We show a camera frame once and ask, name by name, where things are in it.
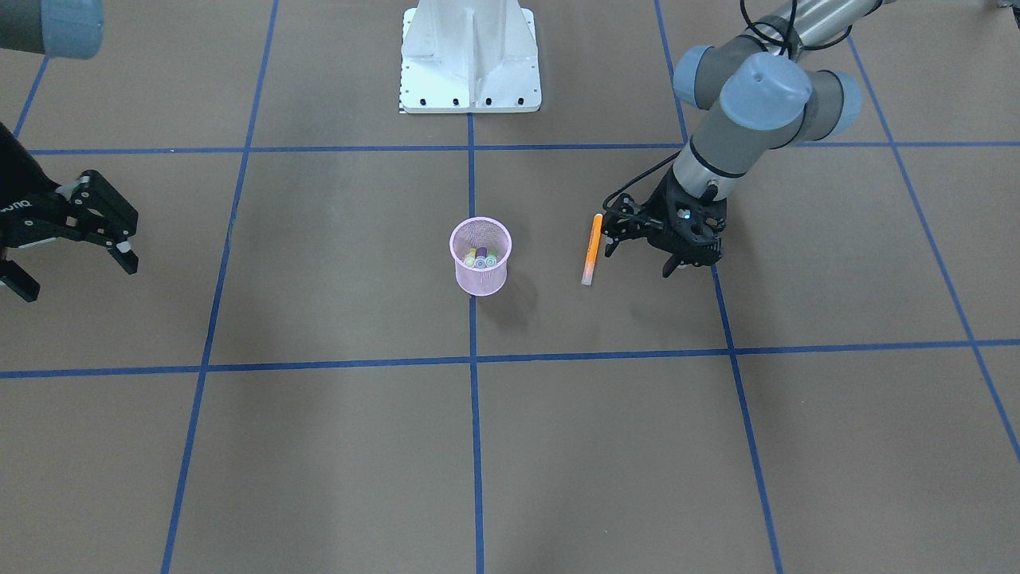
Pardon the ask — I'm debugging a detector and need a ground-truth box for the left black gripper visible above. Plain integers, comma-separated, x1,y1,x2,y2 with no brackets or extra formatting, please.
601,171,728,277

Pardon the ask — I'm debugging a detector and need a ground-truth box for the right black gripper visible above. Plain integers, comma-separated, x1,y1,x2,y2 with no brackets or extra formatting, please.
1,124,139,304

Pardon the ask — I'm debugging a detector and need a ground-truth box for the orange marker pen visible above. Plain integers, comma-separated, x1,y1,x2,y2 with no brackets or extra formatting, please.
582,212,602,286

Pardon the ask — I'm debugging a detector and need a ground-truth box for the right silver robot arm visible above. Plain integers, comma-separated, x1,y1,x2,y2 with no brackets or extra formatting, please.
1,1,139,275

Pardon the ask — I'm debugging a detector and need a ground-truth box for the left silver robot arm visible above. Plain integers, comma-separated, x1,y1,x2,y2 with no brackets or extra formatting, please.
601,1,881,277

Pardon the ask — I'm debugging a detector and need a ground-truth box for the pink mesh pen holder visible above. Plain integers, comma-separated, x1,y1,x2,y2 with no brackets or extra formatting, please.
449,217,512,297

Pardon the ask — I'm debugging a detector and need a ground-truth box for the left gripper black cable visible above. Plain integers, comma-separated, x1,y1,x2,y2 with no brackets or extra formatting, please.
602,0,853,210

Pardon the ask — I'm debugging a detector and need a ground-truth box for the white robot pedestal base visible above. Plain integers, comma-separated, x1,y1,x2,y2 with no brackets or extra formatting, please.
398,1,543,114

